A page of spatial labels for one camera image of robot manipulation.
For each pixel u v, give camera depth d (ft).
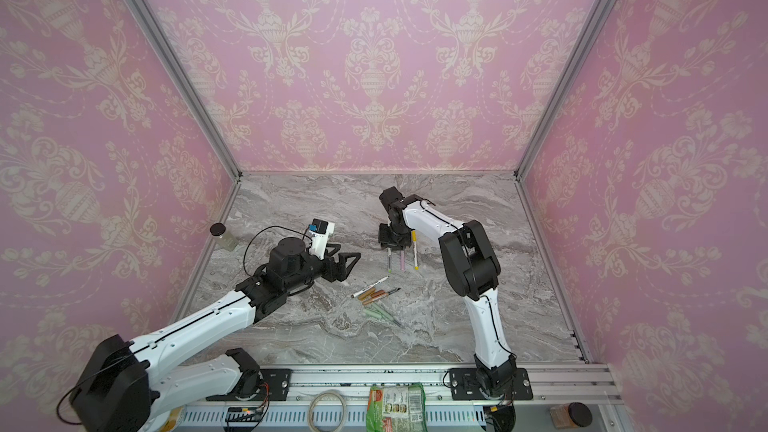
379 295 2.93
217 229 3.03
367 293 2.94
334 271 2.29
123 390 1.30
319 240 2.31
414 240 2.93
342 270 2.31
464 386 2.40
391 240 2.87
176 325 1.57
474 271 1.87
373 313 2.80
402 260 3.18
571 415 2.05
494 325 1.97
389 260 3.18
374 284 3.01
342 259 2.31
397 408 2.27
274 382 2.46
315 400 2.33
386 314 2.80
